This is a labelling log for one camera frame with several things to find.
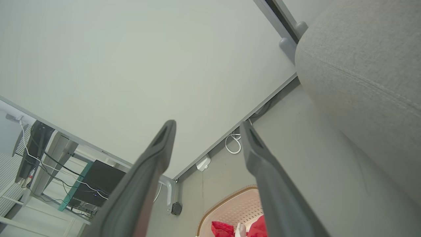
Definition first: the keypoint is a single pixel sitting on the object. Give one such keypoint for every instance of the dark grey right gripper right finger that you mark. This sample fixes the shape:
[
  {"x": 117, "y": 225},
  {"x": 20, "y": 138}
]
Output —
[{"x": 276, "y": 194}]

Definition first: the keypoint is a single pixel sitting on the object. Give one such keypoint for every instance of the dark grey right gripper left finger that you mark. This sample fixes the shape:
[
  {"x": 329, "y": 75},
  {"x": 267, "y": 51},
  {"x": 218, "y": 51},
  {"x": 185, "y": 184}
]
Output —
[{"x": 138, "y": 187}]

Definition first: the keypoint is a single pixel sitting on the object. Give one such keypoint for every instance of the white garment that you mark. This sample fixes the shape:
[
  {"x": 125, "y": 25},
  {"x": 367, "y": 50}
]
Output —
[{"x": 240, "y": 230}]

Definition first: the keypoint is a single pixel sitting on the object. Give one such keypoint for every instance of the red cloth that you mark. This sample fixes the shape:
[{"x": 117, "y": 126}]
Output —
[{"x": 222, "y": 229}]

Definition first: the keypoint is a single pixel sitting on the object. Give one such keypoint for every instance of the grey fabric sofa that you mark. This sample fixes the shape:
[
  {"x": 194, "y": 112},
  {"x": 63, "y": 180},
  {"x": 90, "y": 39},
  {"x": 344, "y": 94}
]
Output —
[{"x": 368, "y": 82}]

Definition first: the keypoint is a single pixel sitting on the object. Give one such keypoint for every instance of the black computer case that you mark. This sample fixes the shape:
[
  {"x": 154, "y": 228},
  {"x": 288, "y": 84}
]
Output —
[{"x": 98, "y": 181}]

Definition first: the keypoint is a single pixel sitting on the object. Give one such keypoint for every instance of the cream perforated laundry basket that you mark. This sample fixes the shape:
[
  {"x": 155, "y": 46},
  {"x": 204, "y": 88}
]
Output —
[{"x": 236, "y": 207}]

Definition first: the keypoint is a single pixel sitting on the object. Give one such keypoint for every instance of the black caster wheel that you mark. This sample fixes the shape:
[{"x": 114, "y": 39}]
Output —
[{"x": 177, "y": 208}]

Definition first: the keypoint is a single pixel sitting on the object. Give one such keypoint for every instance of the teal desk bar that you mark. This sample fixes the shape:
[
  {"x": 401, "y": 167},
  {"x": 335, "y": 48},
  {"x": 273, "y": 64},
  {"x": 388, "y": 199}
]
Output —
[{"x": 77, "y": 184}]

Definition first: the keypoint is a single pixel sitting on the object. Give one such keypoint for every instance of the white power adapter box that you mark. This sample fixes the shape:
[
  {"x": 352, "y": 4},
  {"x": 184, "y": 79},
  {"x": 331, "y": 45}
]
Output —
[{"x": 203, "y": 163}]

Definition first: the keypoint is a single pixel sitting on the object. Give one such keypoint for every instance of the grey desk leg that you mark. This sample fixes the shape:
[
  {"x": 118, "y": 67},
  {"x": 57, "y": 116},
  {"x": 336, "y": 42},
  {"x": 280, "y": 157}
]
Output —
[{"x": 56, "y": 154}]

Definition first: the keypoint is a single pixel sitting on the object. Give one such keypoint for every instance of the black monitor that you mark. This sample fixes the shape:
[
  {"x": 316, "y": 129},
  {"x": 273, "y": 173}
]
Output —
[{"x": 39, "y": 138}]

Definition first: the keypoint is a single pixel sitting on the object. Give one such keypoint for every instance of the white slatted panel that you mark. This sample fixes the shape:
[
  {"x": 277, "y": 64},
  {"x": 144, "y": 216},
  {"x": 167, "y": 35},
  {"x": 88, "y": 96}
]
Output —
[{"x": 6, "y": 171}]

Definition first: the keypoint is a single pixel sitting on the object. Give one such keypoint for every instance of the grey rounded foot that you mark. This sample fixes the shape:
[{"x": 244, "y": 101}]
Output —
[
  {"x": 301, "y": 29},
  {"x": 287, "y": 47}
]

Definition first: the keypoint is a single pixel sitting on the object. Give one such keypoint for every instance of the grey metal support bracket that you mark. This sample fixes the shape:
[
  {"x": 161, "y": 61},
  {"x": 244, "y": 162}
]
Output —
[{"x": 169, "y": 191}]

